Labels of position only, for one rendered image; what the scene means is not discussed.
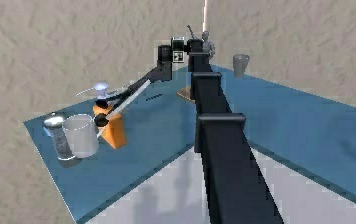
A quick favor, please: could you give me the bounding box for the blue corner worktop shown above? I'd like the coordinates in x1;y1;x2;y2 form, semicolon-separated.
23;64;356;224

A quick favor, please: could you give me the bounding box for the grey cup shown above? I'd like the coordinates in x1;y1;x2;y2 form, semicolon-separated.
232;53;251;79

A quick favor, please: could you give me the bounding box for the brown flat board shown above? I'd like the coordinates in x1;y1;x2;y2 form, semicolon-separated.
176;85;196;104

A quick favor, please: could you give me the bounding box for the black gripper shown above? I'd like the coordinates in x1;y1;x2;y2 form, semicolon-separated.
93;44;174;128

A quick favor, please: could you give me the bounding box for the orange spray bottle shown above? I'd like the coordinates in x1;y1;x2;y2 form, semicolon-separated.
75;82;128;150

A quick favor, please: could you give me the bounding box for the grey figure statue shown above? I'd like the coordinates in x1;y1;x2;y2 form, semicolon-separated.
201;30;217;62

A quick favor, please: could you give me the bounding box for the silver grey shaker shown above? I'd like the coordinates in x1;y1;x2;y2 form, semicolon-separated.
42;112;83;168

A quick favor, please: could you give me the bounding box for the white mug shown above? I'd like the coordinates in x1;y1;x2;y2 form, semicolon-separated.
62;113;101;160

